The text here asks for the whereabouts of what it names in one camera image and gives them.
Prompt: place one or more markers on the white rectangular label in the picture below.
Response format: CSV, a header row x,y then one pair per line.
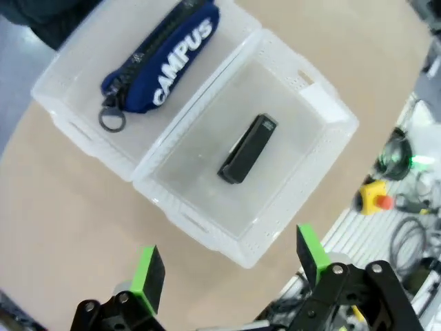
x,y
322,103

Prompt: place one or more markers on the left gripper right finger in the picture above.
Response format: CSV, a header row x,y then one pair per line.
x,y
344,296

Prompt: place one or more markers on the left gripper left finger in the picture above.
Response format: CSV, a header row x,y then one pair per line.
x,y
144,276

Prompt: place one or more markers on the person in dark fleece jacket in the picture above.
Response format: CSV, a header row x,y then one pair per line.
x,y
41,17

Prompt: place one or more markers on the white perforated plastic basket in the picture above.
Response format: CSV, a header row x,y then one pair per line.
x,y
275,220
86,113

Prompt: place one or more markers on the navy campus pencil case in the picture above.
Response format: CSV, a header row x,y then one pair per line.
x,y
172,58

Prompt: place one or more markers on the black stapler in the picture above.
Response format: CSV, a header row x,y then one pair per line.
x,y
248,151

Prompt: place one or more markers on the yellow emergency stop box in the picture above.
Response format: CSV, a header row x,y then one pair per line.
x,y
373,196

